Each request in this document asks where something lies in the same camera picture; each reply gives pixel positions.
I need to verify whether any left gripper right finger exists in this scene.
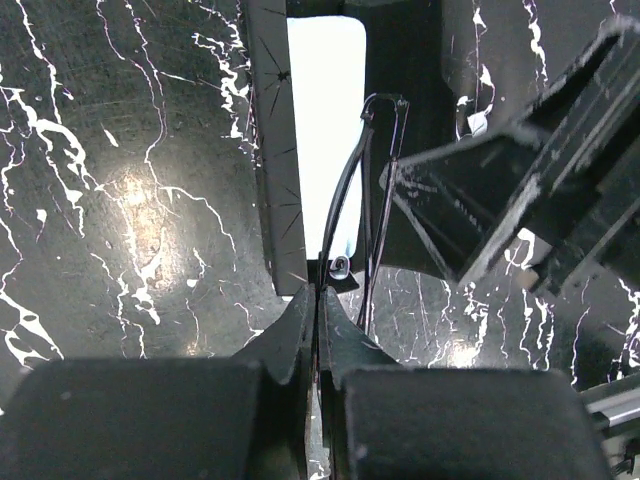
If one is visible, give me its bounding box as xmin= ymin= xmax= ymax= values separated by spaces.
xmin=317 ymin=288 xmax=612 ymax=479

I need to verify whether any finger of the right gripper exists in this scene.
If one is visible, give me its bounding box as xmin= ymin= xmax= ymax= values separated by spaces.
xmin=379 ymin=121 xmax=550 ymax=284

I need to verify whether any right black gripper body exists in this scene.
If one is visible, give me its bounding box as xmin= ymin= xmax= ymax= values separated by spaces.
xmin=460 ymin=15 xmax=639 ymax=294

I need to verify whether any light blue cloth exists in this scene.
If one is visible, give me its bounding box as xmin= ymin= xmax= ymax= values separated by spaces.
xmin=287 ymin=16 xmax=367 ymax=260

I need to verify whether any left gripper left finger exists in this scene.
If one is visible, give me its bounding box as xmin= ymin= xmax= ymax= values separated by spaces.
xmin=1 ymin=285 xmax=316 ymax=479

